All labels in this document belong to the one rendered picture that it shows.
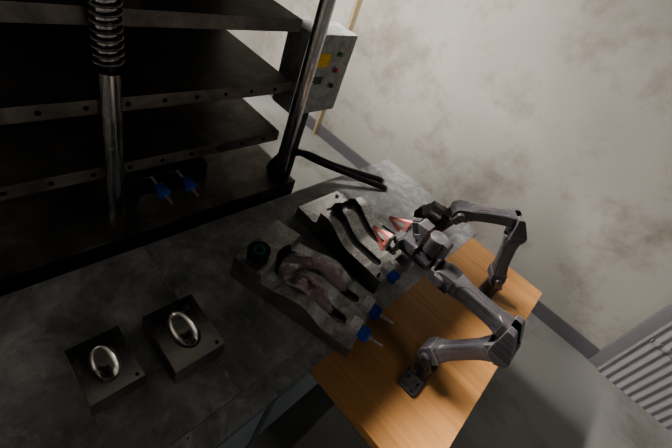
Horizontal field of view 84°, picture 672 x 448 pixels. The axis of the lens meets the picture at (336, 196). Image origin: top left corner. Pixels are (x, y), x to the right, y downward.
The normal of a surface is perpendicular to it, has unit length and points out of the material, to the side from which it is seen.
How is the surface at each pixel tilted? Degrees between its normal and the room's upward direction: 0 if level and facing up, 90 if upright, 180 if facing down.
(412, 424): 0
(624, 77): 90
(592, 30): 90
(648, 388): 90
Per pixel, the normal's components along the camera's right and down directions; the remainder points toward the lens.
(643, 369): -0.66, 0.29
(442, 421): 0.31, -0.74
